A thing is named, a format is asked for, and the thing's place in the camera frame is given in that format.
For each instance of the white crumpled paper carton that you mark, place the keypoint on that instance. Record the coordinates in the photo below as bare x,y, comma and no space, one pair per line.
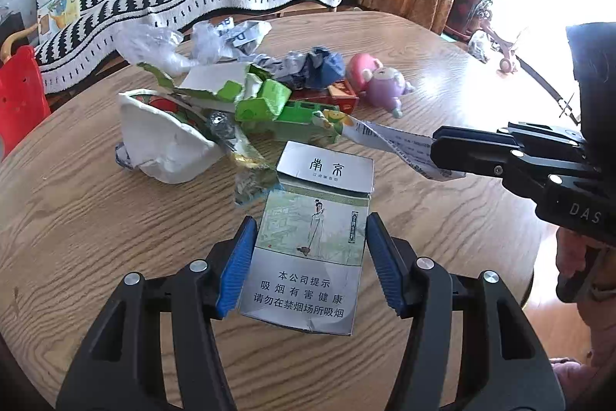
163,141

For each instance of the crumpled clear printed wrapper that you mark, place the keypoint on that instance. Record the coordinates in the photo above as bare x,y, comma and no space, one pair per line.
226,38

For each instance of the grey green cigarette pack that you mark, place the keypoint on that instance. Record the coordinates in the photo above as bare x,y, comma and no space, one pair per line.
308,276

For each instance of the person's right forearm pink sleeve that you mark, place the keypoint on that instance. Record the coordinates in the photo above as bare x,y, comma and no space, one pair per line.
572,384

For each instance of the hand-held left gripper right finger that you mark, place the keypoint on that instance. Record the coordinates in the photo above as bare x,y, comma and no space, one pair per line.
385,264

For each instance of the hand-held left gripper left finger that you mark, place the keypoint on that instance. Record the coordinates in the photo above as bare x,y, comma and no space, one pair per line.
237,264

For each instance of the white printed receipt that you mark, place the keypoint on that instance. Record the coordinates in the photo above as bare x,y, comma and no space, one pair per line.
399,144

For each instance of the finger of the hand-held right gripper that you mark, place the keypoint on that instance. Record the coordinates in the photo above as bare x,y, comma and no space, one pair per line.
471,151

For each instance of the green toy car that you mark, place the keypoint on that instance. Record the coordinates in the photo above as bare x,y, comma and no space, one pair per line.
298,119

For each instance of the child's tricycle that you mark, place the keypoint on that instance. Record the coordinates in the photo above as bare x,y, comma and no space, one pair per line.
505,50

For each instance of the crumpled gold foil wrapper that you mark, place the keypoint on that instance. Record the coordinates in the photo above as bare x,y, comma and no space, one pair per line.
245,165

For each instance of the clear crumpled plastic bag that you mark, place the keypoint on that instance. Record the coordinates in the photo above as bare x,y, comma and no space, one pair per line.
151,42

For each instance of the crumpled green carton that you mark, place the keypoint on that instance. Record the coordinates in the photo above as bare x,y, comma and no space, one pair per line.
272,91

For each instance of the red plastic chair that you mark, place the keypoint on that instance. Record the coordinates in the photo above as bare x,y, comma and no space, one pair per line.
21,98

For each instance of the blue grey crumpled paper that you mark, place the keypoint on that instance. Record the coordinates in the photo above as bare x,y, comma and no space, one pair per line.
313,66

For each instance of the person's right hand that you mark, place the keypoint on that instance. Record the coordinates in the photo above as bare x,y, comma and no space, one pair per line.
570,257

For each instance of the pink purple pig toy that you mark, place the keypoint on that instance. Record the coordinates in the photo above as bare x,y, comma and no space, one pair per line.
380,86

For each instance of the red cardboard box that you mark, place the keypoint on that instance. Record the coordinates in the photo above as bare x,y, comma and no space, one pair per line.
341,95

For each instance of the grey plastic bag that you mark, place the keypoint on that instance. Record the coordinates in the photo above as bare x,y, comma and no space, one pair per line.
480,46

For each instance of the colourful picture book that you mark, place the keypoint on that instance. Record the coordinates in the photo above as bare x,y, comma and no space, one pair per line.
60,11

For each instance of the torn white green cardboard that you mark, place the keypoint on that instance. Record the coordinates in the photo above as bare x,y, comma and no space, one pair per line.
211,81

